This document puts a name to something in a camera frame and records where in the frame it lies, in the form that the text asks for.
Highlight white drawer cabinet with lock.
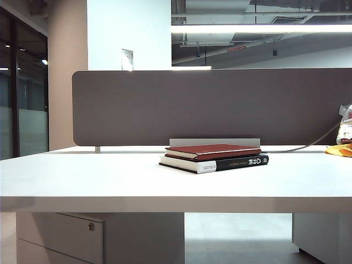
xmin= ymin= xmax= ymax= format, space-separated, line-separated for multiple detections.
xmin=15 ymin=211 xmax=185 ymax=264

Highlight white plastic snack bag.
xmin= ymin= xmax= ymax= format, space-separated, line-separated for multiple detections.
xmin=337 ymin=103 xmax=352 ymax=146

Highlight grey fabric desk partition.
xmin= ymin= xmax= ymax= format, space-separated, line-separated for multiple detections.
xmin=71 ymin=68 xmax=352 ymax=146

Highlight plain white cabinet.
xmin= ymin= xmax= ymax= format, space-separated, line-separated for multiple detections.
xmin=291 ymin=213 xmax=352 ymax=264

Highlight long ceiling light strip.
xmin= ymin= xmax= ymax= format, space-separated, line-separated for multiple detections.
xmin=170 ymin=24 xmax=352 ymax=34

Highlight red leather-bound book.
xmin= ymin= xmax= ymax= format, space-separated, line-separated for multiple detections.
xmin=164 ymin=143 xmax=262 ymax=162

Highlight dark framed glass partition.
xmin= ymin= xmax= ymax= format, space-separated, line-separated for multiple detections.
xmin=0 ymin=7 xmax=50 ymax=161

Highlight yellow cloth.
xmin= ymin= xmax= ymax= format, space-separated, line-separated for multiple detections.
xmin=324 ymin=143 xmax=352 ymax=157

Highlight grey power cable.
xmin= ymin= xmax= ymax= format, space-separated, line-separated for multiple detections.
xmin=261 ymin=122 xmax=343 ymax=153

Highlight short ceiling light strip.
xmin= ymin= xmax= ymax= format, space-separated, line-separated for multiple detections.
xmin=172 ymin=65 xmax=212 ymax=70

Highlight black hardcover book white pages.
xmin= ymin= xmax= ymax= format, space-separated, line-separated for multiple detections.
xmin=158 ymin=153 xmax=270 ymax=174

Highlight metal wall plate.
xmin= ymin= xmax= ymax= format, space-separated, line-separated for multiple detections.
xmin=121 ymin=48 xmax=135 ymax=71

